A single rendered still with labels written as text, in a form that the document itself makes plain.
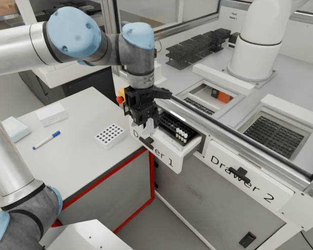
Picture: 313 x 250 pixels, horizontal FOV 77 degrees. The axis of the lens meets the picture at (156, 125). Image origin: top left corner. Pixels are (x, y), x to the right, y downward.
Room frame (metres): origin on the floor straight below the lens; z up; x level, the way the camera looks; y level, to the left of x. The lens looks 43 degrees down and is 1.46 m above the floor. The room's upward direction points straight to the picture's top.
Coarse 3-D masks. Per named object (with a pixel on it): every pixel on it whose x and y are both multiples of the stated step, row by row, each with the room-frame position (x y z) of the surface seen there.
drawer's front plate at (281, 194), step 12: (216, 144) 0.47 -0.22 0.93; (216, 156) 0.45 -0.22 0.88; (228, 156) 0.42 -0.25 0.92; (216, 168) 0.44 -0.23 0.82; (252, 168) 0.36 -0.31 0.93; (252, 180) 0.35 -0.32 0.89; (264, 180) 0.33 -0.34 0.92; (252, 192) 0.33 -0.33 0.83; (264, 192) 0.31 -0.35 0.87; (276, 192) 0.30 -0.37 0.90; (288, 192) 0.28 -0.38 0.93; (276, 204) 0.28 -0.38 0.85
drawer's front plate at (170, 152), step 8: (136, 128) 0.58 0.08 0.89; (144, 136) 0.55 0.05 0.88; (152, 136) 0.51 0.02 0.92; (144, 144) 0.55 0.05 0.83; (152, 144) 0.51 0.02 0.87; (160, 144) 0.48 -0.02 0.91; (168, 144) 0.47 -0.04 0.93; (152, 152) 0.51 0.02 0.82; (160, 152) 0.48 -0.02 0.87; (168, 152) 0.45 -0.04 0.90; (176, 152) 0.43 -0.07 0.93; (168, 160) 0.45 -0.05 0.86; (176, 160) 0.42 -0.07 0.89; (176, 168) 0.42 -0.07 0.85
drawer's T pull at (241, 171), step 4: (232, 168) 0.37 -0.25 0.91; (240, 168) 0.38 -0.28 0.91; (232, 172) 0.37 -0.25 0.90; (236, 172) 0.36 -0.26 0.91; (240, 172) 0.36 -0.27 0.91; (244, 172) 0.36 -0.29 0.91; (240, 176) 0.35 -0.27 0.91; (244, 176) 0.34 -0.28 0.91; (244, 180) 0.33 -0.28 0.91; (248, 180) 0.33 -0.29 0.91
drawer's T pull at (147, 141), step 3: (141, 138) 0.51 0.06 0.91; (147, 138) 0.51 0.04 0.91; (150, 138) 0.51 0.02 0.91; (141, 141) 0.50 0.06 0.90; (144, 141) 0.49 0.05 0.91; (147, 141) 0.49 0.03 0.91; (150, 141) 0.50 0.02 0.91; (153, 141) 0.50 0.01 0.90; (147, 144) 0.48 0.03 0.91; (150, 144) 0.48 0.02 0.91; (150, 147) 0.47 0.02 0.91; (153, 147) 0.47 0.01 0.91
